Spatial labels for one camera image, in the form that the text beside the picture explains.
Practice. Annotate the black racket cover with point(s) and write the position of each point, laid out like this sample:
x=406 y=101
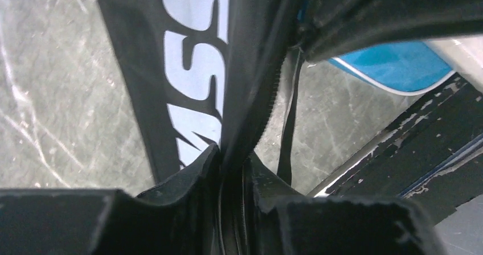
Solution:
x=206 y=72

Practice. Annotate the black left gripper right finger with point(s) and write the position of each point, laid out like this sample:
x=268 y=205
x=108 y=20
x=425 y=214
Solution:
x=283 y=221

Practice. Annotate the blue racket cover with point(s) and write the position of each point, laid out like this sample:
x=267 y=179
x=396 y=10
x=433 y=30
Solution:
x=405 y=69

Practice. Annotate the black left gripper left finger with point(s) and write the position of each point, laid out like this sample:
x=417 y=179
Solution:
x=175 y=217

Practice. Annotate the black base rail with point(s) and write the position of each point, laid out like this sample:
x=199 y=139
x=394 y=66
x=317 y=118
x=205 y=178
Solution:
x=432 y=154

